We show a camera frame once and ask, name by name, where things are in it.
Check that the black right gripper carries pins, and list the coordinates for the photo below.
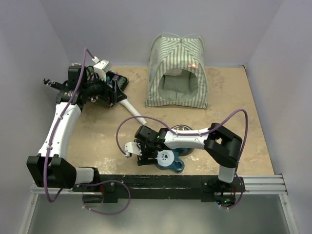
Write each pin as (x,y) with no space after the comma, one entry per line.
(144,159)

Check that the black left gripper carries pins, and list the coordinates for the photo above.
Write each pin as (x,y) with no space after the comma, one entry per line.
(114,94)

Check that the teal pet bowl stand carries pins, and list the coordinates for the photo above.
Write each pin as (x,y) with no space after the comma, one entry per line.
(170,159)

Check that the steel pet bowl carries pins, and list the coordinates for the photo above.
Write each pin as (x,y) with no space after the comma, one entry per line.
(181,127)

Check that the green striped pet tent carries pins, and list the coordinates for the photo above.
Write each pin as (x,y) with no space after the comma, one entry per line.
(185,59)

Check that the green checkered pet cushion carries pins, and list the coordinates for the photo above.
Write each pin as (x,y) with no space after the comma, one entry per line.
(178,88)

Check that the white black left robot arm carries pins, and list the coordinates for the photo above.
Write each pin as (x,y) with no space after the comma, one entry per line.
(49,168)

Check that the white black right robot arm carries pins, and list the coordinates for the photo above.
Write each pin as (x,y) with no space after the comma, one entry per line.
(164,148)

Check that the black poker chip case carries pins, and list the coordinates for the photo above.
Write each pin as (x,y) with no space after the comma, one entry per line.
(91,89)

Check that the purple poker chip stack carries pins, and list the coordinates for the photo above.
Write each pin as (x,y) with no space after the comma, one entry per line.
(116,78)

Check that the white toy microphone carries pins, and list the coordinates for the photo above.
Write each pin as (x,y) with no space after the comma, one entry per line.
(133,111)

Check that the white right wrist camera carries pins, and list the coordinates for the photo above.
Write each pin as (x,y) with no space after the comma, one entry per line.
(132,148)

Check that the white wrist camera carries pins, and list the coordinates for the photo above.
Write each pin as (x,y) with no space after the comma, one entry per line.
(101,67)
(132,148)

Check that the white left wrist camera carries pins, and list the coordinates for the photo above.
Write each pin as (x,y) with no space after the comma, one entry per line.
(101,67)

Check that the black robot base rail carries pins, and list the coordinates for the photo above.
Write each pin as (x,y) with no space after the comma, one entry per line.
(194,187)

